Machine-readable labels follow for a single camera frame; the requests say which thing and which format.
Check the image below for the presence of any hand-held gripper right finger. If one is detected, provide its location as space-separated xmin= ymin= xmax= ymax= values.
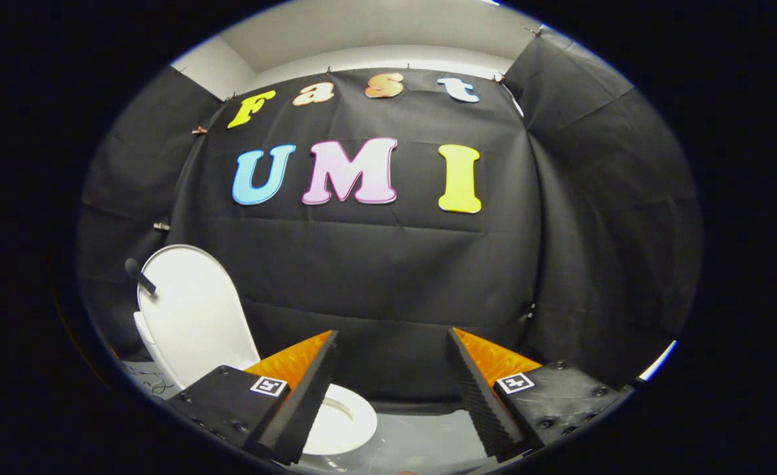
xmin=447 ymin=327 xmax=631 ymax=462

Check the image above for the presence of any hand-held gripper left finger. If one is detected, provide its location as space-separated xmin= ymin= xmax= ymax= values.
xmin=164 ymin=330 xmax=340 ymax=465

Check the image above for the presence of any white toilet lid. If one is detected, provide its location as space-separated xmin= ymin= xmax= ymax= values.
xmin=125 ymin=244 xmax=262 ymax=391

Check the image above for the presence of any white toilet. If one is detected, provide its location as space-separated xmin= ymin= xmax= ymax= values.
xmin=133 ymin=310 xmax=378 ymax=457

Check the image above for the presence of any black backdrop cloth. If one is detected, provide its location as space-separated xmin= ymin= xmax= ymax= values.
xmin=77 ymin=26 xmax=703 ymax=413

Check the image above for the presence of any black floor cable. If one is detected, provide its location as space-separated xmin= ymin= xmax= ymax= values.
xmin=123 ymin=362 xmax=173 ymax=398

